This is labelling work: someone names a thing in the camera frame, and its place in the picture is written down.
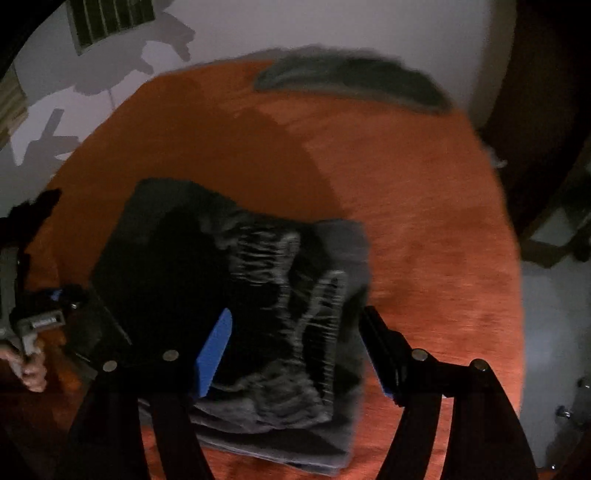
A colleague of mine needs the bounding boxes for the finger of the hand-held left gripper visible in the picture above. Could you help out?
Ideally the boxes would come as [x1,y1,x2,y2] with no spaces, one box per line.
[21,282,94,320]

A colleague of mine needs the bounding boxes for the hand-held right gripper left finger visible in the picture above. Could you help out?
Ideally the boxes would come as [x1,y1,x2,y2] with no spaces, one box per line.
[55,308,234,480]

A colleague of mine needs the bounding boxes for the dark green cloth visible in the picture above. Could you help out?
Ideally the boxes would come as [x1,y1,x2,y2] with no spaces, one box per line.
[253,44,455,114]

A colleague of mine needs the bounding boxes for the wall vent grille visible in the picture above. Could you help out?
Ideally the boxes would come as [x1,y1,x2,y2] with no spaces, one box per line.
[67,0,155,56]

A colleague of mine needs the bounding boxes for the dark grey jeans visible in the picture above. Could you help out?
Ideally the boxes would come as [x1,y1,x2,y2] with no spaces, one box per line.
[90,178,372,476]

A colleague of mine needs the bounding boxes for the person's left hand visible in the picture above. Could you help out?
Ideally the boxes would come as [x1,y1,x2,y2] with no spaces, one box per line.
[0,339,48,394]

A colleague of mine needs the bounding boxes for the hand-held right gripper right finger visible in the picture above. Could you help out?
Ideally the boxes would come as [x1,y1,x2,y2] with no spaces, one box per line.
[358,305,539,480]

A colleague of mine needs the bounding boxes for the orange fuzzy blanket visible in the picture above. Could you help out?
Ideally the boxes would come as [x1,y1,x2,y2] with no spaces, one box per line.
[0,60,525,480]

